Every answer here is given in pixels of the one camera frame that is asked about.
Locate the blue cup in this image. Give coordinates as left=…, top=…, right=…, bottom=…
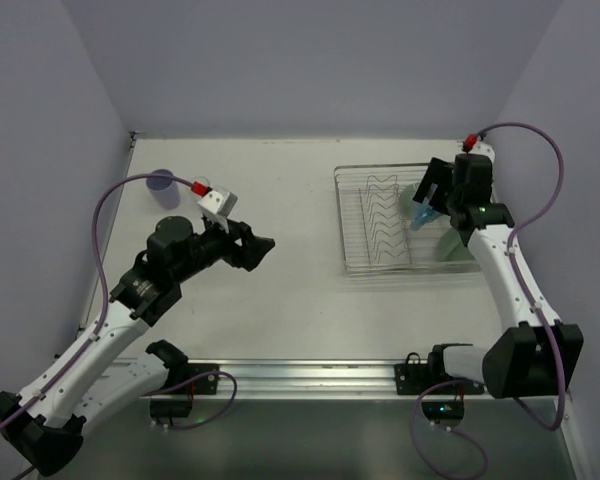
left=410, top=202, right=440, bottom=231

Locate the large green cup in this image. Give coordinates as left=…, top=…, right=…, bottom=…
left=434, top=229, right=475, bottom=262

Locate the clear plastic cup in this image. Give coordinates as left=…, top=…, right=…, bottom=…
left=191, top=176, right=211, bottom=190

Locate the purple plastic cup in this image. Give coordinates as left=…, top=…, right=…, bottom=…
left=145, top=169, right=181, bottom=210

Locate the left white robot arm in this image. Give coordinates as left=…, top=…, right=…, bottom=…
left=0, top=216, right=275, bottom=477

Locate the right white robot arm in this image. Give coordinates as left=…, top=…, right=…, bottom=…
left=413, top=153, right=584, bottom=398

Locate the small mint green cup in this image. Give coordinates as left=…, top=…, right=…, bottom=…
left=398, top=182, right=419, bottom=217

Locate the left black controller box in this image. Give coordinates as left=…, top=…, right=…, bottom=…
left=149, top=399, right=192, bottom=428

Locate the black controller box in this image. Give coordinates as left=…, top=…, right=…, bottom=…
left=149, top=399, right=192, bottom=428
left=421, top=400, right=465, bottom=428

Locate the right black controller box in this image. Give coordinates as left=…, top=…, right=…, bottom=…
left=421, top=400, right=465, bottom=428

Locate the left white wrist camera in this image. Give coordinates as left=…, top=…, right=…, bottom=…
left=197, top=187, right=238, bottom=233

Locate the metal wire dish rack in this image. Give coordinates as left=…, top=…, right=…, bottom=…
left=334, top=163, right=480, bottom=275

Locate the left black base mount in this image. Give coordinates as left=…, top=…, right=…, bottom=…
left=164, top=363, right=219, bottom=396

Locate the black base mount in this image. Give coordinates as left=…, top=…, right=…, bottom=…
left=164, top=363, right=219, bottom=396
left=394, top=352, right=486, bottom=396

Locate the aluminium mounting rail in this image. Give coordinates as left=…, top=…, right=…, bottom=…
left=99, top=357, right=571, bottom=401

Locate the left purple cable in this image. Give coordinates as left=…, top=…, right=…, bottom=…
left=0, top=172, right=209, bottom=446

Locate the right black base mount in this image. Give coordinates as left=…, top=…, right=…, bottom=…
left=394, top=352, right=486, bottom=396

